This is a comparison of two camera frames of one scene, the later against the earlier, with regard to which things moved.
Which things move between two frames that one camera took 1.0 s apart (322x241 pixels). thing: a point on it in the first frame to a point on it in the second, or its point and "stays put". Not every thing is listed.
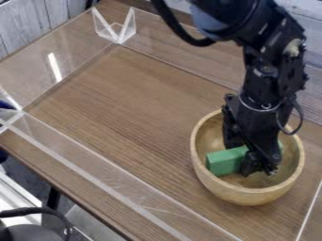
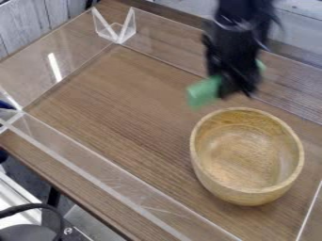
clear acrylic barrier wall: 40,153 stays put
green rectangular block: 224,162 to 204,89
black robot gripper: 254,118 to 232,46
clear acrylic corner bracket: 115,32 stays put
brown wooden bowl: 246,190 stays put
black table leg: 53,197 stays put
